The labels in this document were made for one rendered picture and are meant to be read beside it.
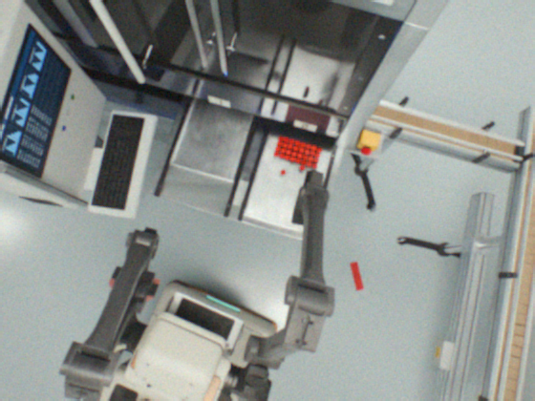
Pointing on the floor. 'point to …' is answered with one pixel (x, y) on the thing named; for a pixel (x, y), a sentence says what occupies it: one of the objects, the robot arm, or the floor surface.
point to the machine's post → (391, 65)
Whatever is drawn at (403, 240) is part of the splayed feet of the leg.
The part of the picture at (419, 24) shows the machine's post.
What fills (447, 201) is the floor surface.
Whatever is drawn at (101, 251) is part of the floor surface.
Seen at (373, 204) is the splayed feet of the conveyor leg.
